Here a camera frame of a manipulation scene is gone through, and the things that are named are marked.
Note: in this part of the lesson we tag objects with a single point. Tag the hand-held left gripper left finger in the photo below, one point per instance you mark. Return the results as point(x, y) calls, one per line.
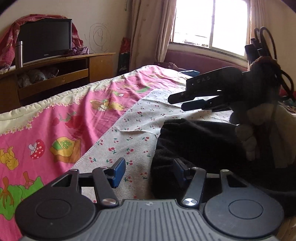
point(119, 172)

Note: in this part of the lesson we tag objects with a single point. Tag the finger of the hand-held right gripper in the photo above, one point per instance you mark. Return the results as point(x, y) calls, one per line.
point(194, 104)
point(185, 97)

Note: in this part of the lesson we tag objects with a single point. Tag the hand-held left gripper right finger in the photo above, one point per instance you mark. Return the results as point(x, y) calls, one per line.
point(180, 176)

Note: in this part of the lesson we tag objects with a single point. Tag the black pants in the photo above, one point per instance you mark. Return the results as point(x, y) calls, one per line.
point(196, 143)

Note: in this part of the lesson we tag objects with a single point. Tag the person's right hand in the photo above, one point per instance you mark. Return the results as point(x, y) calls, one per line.
point(263, 88)

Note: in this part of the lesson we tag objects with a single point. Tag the blue cloth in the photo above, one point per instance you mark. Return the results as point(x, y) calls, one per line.
point(188, 72)

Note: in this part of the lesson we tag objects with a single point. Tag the maroon window bench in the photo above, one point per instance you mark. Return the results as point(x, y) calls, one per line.
point(203, 60)

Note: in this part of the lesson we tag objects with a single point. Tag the cherry print bed sheet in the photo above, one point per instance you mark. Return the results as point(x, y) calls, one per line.
point(138, 120)

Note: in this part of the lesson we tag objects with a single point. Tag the window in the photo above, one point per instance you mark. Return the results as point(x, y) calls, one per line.
point(208, 23)

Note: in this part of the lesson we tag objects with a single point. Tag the red bag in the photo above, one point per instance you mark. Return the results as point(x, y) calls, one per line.
point(123, 58)

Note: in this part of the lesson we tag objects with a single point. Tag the pink cartoon print blanket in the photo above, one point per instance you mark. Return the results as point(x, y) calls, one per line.
point(69, 111)

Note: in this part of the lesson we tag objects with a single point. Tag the wooden tv stand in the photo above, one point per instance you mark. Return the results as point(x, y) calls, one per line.
point(97, 67)

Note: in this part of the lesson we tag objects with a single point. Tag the purple cloth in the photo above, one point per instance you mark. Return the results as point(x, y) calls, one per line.
point(77, 51)

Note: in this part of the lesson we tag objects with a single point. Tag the black television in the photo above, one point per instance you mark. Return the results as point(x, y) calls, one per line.
point(45, 39)

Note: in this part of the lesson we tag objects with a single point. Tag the steel thermos flask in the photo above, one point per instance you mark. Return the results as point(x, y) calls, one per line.
point(19, 55)

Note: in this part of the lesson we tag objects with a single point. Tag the pink quilted cloth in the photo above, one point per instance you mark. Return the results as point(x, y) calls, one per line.
point(9, 37)

